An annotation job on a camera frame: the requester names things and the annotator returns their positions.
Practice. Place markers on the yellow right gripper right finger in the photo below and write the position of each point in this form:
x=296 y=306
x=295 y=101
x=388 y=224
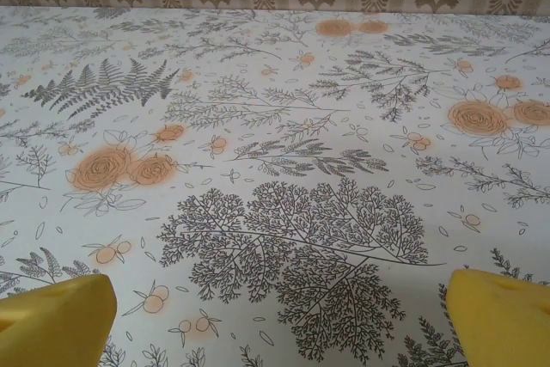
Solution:
x=502 y=324

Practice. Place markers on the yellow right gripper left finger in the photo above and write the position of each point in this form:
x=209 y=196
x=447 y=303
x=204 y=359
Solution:
x=56 y=324

